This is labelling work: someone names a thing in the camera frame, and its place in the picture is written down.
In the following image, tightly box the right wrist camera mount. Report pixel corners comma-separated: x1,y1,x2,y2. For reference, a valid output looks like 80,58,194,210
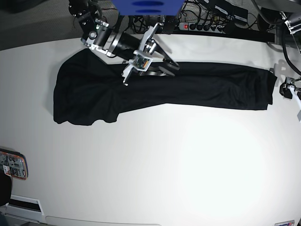
122,22,162,86

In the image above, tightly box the white power strip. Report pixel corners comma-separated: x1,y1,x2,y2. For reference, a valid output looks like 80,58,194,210
178,22,225,34

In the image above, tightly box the black T-shirt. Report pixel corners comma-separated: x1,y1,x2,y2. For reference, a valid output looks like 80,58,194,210
53,49,277,126

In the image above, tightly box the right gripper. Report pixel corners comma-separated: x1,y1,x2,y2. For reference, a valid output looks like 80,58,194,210
112,32,180,77

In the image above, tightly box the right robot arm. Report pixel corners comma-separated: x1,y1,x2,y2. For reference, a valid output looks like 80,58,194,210
69,0,180,84

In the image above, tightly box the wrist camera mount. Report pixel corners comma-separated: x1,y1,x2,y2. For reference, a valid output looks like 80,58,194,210
122,22,162,86
284,77,301,122

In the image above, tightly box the black remote control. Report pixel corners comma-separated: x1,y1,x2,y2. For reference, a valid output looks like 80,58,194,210
161,16,178,35

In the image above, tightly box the black power adapter box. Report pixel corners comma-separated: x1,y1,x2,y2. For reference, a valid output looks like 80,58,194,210
220,5,248,25

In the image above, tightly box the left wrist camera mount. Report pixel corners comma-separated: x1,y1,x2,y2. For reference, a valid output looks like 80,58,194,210
284,77,301,122

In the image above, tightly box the sticker label card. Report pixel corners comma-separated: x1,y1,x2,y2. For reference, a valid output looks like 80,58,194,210
274,220,295,226

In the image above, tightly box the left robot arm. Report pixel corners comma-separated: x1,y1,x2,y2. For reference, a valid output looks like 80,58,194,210
252,0,301,100

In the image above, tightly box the blue plastic box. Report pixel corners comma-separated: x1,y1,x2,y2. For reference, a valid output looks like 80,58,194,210
111,0,184,16

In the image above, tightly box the black chair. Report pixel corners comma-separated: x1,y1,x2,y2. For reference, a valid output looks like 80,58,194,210
0,173,12,206

